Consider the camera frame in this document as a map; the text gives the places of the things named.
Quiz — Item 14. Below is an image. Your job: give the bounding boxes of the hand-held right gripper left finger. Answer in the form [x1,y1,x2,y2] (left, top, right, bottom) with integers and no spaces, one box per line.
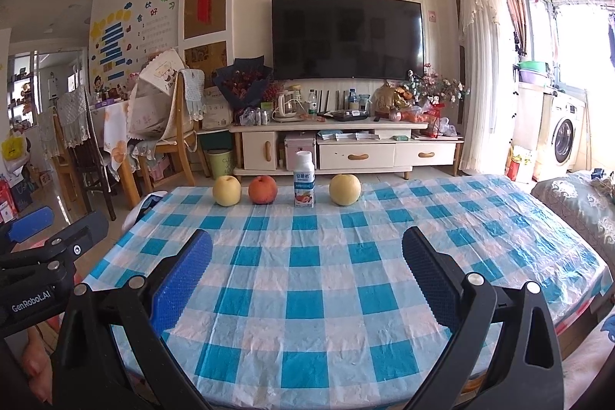
[48,227,214,410]

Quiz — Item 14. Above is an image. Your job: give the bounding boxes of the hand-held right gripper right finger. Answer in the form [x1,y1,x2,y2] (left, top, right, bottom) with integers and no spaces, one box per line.
[401,225,565,410]

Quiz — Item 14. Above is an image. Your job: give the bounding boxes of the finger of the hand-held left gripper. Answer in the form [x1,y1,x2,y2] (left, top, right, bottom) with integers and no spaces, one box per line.
[0,212,110,271]
[0,206,55,254]

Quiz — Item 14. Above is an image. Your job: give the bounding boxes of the white blue plastic bag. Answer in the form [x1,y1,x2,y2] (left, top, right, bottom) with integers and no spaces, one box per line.
[122,191,169,233]

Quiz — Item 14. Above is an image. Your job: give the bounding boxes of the yellow plastic bag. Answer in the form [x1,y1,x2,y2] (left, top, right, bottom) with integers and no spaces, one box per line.
[1,129,27,161]

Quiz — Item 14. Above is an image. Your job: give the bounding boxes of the yellow pear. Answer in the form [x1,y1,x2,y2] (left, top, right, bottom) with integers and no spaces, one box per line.
[213,174,242,207]
[329,173,362,206]

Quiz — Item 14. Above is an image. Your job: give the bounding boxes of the dark chair with lace cover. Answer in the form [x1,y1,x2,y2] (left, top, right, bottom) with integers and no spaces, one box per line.
[50,86,118,221]

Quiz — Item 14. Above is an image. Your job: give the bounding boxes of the dining table with orange-print cloth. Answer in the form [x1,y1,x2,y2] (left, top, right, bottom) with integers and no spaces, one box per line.
[89,98,145,209]

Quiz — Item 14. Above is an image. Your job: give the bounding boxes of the red apple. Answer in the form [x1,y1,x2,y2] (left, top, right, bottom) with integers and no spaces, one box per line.
[248,176,278,205]

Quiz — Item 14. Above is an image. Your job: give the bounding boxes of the blue white checkered tablecloth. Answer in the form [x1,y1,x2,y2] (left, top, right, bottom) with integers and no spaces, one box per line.
[81,172,613,396]

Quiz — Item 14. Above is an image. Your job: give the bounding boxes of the green waste bin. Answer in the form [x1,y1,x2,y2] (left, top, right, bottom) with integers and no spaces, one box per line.
[206,148,234,180]

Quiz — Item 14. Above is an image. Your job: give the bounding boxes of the red bag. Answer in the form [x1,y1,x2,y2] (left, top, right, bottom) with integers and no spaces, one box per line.
[506,146,524,183]

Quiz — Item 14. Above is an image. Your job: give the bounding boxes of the wooden chair with cushion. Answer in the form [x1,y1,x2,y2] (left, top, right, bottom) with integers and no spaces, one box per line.
[130,69,207,194]

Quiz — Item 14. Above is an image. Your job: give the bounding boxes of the white TV cabinet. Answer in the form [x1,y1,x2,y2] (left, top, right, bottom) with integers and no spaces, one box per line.
[229,119,464,180]

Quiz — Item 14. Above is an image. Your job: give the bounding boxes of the white yogurt bottle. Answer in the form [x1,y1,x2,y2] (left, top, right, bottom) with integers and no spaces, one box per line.
[293,151,316,209]

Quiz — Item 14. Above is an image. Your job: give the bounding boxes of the pink storage box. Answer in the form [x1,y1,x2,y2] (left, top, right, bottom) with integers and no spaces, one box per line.
[284,135,318,171]

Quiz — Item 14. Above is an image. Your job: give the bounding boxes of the dried flower bunch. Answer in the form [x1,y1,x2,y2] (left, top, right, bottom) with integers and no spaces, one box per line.
[408,64,469,103]

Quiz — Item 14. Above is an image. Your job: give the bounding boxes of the white washing machine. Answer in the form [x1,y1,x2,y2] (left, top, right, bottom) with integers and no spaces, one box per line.
[540,90,589,171]

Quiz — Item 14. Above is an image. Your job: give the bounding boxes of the white electric kettle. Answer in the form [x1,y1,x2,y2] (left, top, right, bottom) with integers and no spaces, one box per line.
[274,90,303,123]

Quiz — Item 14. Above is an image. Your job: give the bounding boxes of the dark wrapped flower bouquet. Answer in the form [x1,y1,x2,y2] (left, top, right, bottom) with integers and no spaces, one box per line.
[214,55,274,113]

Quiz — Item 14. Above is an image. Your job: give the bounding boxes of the white lace curtain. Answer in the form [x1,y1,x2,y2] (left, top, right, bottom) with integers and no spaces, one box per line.
[456,0,505,175]

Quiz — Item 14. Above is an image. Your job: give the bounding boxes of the stacked plastic basins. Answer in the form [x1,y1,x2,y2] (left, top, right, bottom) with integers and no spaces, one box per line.
[518,61,549,87]

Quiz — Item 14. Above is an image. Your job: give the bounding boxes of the black flat television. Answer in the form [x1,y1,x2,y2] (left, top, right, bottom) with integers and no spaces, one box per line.
[271,0,426,81]

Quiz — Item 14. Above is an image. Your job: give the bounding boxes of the colourful wall chart poster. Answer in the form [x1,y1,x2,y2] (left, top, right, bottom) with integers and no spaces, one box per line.
[89,0,178,81]

